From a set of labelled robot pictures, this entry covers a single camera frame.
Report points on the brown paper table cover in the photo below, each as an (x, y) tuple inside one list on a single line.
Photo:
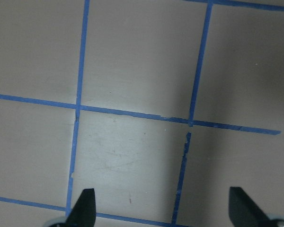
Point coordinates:
[(159, 105)]

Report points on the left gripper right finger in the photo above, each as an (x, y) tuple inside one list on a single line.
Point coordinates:
[(244, 212)]

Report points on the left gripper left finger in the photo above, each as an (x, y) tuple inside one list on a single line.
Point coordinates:
[(83, 213)]

